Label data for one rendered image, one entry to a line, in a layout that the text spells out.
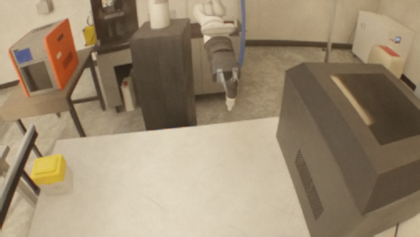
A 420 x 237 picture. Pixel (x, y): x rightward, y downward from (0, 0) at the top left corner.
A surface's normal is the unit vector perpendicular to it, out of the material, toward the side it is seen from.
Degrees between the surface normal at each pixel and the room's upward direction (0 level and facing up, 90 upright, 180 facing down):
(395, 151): 0
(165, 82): 90
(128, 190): 0
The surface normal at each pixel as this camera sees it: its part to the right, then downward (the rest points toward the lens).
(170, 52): -0.08, 0.66
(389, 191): 0.08, 0.03
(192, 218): -0.03, -0.76
